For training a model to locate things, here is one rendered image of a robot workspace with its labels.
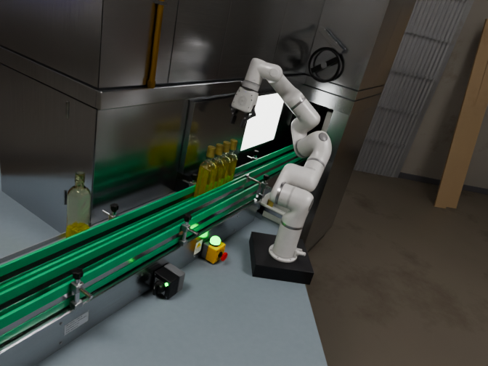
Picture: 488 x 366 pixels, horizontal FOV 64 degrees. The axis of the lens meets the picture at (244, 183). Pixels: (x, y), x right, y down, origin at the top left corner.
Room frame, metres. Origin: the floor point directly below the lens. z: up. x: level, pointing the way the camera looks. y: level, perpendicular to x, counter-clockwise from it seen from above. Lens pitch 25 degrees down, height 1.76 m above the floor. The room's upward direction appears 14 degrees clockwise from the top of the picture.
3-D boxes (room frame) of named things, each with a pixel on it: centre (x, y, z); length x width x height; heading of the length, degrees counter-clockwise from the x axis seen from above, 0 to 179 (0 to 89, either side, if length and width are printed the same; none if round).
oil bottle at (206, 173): (1.55, 0.17, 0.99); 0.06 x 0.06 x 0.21; 63
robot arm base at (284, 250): (1.42, -0.25, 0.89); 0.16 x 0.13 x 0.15; 95
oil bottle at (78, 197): (1.09, 0.52, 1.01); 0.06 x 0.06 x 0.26; 73
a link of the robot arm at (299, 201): (1.42, -0.22, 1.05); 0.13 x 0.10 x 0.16; 73
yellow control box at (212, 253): (1.35, 0.06, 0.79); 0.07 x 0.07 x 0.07; 63
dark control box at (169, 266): (1.10, 0.18, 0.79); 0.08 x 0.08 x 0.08; 63
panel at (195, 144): (2.01, 0.09, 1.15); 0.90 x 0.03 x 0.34; 153
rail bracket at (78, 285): (0.80, 0.36, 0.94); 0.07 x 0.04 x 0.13; 63
